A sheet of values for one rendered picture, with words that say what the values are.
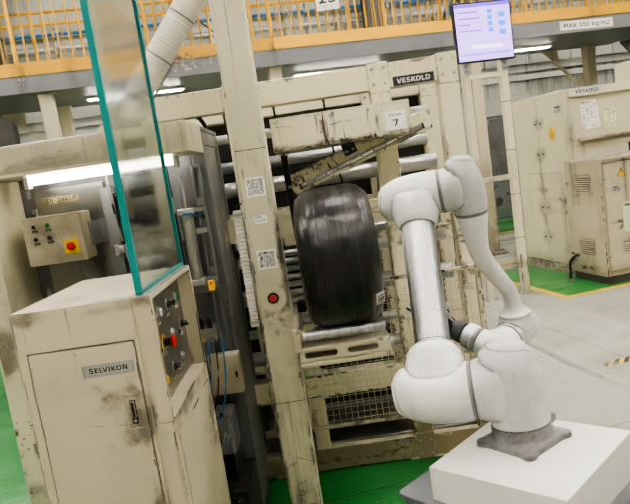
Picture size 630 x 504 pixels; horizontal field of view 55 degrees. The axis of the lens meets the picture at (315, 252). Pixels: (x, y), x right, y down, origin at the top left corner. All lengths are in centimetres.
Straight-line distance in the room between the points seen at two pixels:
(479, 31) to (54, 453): 533
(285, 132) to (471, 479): 163
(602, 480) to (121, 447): 127
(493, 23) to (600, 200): 200
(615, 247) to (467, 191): 486
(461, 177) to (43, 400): 137
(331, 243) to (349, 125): 65
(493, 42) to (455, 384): 500
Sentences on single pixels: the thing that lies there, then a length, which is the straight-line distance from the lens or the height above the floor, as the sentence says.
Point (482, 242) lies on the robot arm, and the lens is 195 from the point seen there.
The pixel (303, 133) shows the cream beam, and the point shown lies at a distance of 266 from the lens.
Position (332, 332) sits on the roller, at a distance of 240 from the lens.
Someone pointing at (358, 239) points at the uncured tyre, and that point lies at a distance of 222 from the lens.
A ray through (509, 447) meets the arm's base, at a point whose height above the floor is 77.
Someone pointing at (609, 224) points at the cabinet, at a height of 60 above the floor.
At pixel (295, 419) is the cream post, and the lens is 260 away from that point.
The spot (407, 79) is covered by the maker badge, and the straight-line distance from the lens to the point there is 303.
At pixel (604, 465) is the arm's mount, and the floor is 76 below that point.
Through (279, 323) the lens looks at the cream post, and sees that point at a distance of 247.
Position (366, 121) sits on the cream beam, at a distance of 267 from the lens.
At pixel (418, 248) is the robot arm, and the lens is 181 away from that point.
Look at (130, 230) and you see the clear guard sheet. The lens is 174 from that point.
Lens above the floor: 154
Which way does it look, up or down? 8 degrees down
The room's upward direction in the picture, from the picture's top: 9 degrees counter-clockwise
